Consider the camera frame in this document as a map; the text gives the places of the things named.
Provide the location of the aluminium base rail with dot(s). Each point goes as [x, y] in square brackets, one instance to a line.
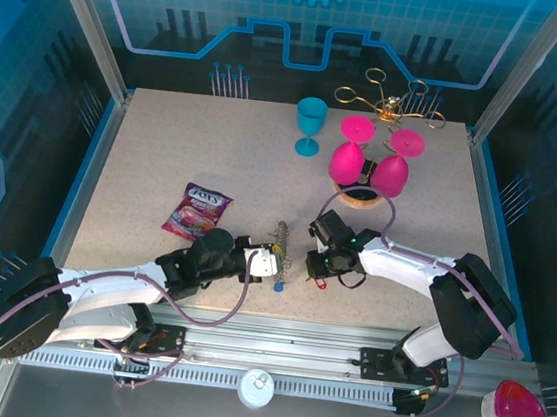
[268, 343]

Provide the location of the aluminium side rail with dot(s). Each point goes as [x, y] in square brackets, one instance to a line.
[488, 212]
[94, 167]

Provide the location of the key with red tag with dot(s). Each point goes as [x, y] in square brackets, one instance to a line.
[321, 284]

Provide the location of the pink translucent plastic cup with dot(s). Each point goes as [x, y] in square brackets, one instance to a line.
[519, 409]

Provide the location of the teal plastic goblet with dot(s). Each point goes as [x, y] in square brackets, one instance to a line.
[312, 114]

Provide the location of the aluminium frame post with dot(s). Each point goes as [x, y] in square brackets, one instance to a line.
[86, 20]
[520, 70]

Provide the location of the pink plastic goblet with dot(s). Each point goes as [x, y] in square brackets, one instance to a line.
[346, 163]
[392, 178]

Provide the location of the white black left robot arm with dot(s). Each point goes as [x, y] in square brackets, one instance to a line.
[115, 275]

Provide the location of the white plastic cup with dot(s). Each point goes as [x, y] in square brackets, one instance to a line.
[488, 408]

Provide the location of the key with blue tag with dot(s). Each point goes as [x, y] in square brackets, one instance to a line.
[278, 287]

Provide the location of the purple candy bag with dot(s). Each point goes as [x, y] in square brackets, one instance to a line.
[197, 212]

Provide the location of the white round can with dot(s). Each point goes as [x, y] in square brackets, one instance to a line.
[255, 392]

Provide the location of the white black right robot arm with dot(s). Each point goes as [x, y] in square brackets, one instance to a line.
[403, 263]

